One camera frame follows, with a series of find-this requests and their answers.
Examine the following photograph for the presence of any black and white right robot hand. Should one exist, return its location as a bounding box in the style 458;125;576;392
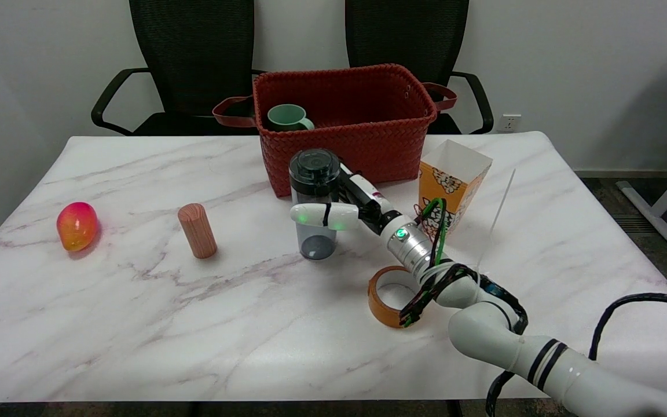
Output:
289;163;402;235

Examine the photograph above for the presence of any black transparent water bottle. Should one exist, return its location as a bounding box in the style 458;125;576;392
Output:
288;148;342;261

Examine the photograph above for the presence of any red woven basket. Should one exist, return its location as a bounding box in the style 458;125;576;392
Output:
212;63;458;198

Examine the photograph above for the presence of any orange tape roll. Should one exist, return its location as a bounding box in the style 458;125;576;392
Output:
367;265;430;329

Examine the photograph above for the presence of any green ceramic mug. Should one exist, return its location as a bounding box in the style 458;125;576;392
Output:
267;104;315;132

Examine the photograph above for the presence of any popcorn paper box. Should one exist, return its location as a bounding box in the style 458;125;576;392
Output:
417;139;493;242

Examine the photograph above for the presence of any wooden cylinder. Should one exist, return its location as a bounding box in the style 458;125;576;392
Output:
177;203;218;259

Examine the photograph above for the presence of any black mesh office chair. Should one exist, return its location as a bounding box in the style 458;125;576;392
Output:
345;0;494;136
91;0;265;137

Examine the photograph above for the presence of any red yellow mango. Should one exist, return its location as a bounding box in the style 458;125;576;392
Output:
56;202;100;253

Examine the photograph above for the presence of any black and green cable bundle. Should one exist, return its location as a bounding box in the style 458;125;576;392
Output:
398;197;667;417

